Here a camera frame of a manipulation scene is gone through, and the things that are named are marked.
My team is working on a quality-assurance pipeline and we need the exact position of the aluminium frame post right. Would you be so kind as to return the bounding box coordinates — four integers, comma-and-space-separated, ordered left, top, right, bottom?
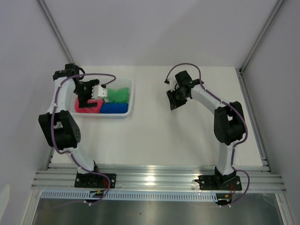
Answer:
239, 0, 287, 75

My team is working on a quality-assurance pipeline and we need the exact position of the aluminium frame post left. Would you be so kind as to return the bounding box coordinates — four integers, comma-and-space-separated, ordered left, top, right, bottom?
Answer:
36, 0, 75, 63

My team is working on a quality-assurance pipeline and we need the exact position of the aluminium frame rail right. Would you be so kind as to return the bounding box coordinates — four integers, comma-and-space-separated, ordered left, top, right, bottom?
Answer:
235, 69, 273, 174

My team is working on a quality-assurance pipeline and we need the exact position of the aluminium front rail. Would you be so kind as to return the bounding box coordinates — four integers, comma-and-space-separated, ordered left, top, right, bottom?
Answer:
31, 164, 286, 193

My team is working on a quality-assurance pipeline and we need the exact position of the pink towel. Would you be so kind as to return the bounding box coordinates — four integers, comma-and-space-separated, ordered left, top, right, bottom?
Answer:
75, 98, 104, 113

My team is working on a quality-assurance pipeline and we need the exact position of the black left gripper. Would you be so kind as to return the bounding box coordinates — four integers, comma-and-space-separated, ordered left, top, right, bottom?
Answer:
73, 80, 99, 108

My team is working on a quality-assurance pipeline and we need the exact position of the slotted cable duct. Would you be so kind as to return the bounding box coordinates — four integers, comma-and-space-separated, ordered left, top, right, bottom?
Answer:
40, 189, 218, 202

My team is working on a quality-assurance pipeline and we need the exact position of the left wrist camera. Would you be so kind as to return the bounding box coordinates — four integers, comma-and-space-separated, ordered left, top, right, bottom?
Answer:
91, 85, 108, 99

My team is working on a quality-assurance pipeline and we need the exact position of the aluminium frame post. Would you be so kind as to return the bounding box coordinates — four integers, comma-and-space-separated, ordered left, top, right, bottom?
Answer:
239, 0, 287, 75
36, 0, 75, 63

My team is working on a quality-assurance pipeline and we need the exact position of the green towel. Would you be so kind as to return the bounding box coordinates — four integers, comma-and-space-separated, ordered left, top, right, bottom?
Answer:
105, 87, 130, 103

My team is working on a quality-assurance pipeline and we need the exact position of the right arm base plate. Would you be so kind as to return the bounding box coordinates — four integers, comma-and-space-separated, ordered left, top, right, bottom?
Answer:
194, 175, 242, 191

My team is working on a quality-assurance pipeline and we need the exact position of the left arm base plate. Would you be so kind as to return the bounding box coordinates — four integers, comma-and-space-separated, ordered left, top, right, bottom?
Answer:
75, 173, 108, 188

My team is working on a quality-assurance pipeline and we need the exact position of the blue towel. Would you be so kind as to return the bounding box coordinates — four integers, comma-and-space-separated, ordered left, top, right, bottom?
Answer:
99, 103, 128, 114

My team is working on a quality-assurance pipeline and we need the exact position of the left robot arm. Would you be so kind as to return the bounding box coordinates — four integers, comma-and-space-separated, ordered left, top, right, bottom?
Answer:
38, 63, 102, 188

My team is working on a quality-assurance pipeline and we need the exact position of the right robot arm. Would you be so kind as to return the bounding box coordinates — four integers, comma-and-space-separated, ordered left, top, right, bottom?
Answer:
165, 70, 248, 189

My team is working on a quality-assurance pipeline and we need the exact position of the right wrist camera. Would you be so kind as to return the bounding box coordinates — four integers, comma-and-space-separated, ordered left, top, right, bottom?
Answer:
164, 77, 178, 92

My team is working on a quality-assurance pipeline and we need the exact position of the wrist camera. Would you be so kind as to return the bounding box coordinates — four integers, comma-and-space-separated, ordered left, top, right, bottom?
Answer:
91, 85, 108, 99
164, 77, 178, 92

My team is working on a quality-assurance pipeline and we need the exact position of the white plastic basket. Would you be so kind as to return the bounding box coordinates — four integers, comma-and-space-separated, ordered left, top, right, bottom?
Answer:
69, 78, 135, 118

